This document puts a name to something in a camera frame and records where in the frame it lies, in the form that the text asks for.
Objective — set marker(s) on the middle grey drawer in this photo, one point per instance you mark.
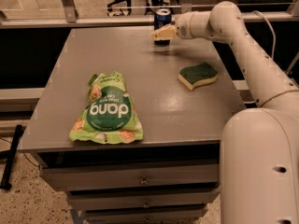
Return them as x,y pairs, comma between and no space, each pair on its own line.
142,199

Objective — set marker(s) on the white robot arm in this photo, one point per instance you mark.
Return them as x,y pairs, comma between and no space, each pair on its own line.
259,157

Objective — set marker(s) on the grey drawer cabinet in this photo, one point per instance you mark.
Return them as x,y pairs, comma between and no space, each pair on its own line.
178,124

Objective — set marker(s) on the green yellow sponge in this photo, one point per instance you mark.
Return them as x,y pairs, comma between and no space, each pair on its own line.
197,75

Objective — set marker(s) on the blue pepsi can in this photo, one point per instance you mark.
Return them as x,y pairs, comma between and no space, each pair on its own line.
162,17

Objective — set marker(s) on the grey drawer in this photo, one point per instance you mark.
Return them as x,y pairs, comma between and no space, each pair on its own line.
142,199
144,215
132,175

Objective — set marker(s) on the black stand leg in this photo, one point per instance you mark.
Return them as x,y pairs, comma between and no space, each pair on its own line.
9,156

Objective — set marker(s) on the bottom grey drawer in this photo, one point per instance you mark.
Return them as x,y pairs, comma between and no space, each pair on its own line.
144,215

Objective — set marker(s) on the grey metal railing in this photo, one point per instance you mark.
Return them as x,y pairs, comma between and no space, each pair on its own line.
87,13

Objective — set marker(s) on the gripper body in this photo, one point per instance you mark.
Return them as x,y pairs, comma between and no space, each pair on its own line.
182,26

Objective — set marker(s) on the green dang chips bag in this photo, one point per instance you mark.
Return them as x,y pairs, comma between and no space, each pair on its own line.
110,117

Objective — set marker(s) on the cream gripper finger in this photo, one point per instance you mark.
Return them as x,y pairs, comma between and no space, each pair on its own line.
163,33

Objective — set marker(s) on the top grey drawer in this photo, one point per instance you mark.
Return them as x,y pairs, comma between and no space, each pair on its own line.
132,175

